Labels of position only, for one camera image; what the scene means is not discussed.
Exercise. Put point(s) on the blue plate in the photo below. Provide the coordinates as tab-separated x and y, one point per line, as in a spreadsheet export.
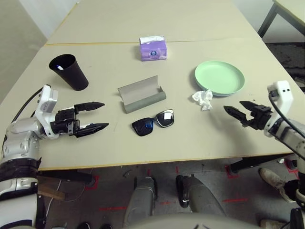
222	95

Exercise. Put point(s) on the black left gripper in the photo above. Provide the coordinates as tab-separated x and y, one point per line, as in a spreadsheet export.
64	122

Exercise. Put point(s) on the black sunglasses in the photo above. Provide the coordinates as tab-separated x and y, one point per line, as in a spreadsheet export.
164	119

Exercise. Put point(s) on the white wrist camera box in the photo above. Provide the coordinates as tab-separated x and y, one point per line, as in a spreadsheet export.
47	100
283	93

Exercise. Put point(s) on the black plastic cup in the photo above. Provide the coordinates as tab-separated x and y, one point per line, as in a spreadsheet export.
74	78

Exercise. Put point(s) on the grey robot right leg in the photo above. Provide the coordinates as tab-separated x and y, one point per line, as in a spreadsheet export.
200	198

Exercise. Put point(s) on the green plate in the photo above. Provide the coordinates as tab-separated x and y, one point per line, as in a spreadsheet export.
219	76

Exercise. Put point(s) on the black shoe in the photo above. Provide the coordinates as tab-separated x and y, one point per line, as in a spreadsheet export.
106	227
84	226

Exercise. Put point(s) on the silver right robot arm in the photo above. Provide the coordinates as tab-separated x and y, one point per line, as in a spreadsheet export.
290	133

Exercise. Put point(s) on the grey robot left leg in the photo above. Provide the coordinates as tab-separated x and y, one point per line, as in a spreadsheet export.
140	198

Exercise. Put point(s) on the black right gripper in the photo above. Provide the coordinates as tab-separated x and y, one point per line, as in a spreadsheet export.
261	117

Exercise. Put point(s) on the white tissue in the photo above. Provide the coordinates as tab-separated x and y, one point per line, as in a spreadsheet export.
202	99

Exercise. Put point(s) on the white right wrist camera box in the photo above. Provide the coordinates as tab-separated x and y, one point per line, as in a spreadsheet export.
283	93

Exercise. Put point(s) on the purple tissue pack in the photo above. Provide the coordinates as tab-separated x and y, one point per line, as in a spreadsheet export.
152	52

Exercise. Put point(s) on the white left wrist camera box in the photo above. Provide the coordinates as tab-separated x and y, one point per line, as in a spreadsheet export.
47	100

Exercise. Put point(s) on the black table leg beam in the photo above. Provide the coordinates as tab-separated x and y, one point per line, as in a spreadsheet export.
69	176
259	163

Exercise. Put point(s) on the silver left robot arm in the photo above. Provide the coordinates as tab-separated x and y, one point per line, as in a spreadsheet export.
19	143

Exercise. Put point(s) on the grey glasses case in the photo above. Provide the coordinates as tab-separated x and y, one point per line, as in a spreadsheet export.
140	95

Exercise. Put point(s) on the grey robot leg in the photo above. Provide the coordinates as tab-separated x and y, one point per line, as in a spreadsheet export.
200	198
140	198

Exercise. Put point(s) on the wooden block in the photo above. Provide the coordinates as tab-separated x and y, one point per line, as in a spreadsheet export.
52	192

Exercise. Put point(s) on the white sneaker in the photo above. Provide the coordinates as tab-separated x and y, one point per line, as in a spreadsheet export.
272	180
271	224

